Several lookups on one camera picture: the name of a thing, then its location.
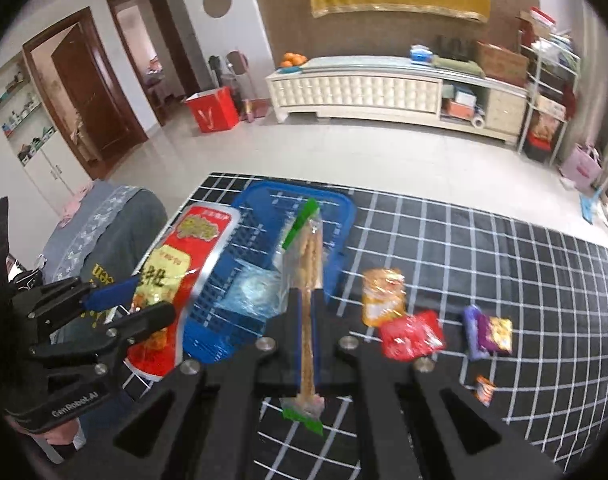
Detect blue plastic basket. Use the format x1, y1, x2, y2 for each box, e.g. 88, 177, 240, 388
182, 179, 356, 364

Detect large red yellow chip bag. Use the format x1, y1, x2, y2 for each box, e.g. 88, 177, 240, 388
126, 202, 240, 382

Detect cardboard box on cabinet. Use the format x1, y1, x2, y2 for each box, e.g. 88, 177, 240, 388
474, 41, 530, 87

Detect paper towel roll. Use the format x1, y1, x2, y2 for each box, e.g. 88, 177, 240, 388
471, 114, 485, 129

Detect oranges on blue plate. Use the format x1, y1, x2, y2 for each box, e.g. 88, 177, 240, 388
279, 52, 307, 73

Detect red snack packet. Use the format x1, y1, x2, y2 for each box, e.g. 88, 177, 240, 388
379, 310, 446, 362

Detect black white grid tablecloth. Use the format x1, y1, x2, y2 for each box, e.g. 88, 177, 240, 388
118, 171, 608, 480

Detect white metal shelf rack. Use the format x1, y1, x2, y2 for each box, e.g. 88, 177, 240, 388
518, 6, 582, 165

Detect purple yellow cracker packet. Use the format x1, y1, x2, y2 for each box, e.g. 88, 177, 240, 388
478, 314, 512, 354

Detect white wall shelf cabinet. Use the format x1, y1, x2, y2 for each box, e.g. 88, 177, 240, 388
0, 53, 91, 214

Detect dark blue snack packet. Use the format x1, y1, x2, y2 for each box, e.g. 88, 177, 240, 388
462, 304, 490, 361

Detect orange box in cabinet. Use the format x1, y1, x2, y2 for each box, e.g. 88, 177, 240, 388
443, 100, 475, 122

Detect orange yellow snack packet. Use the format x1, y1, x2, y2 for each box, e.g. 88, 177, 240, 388
362, 268, 406, 327

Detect red paper bag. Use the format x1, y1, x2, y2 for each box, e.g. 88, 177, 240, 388
185, 87, 239, 133

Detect blue tissue pack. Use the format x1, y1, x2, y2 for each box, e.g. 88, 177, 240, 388
409, 44, 433, 65

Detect orange snack bar wrapper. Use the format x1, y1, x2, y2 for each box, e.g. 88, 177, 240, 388
474, 375, 496, 406

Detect clear green-tipped cracker stick pack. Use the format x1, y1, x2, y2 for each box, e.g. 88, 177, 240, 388
280, 198, 325, 436

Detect pink gift bag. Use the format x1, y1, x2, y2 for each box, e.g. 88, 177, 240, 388
560, 144, 602, 192

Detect white tufted tv cabinet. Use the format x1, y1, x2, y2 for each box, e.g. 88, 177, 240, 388
266, 55, 526, 145

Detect brown wooden door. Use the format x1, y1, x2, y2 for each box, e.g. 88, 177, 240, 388
22, 8, 147, 179

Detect green folded cloth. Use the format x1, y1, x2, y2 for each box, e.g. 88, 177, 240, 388
432, 54, 485, 78

